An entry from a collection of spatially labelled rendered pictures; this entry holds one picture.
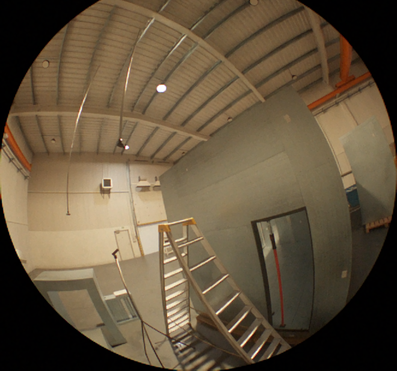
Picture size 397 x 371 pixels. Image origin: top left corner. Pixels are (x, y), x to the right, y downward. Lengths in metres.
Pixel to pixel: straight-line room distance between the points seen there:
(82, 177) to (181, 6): 10.94
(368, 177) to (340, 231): 3.89
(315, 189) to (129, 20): 6.17
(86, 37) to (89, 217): 9.67
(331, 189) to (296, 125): 0.64
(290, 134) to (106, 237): 10.41
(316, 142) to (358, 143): 3.89
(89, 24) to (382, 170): 9.79
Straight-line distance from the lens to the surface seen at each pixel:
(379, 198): 5.38
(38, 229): 11.25
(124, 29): 5.97
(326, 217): 1.36
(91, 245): 10.42
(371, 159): 5.17
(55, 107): 8.01
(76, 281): 2.76
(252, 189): 1.43
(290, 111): 1.44
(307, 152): 1.32
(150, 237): 11.34
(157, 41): 6.15
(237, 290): 1.54
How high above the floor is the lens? 2.35
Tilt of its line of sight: 16 degrees up
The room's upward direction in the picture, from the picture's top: 15 degrees counter-clockwise
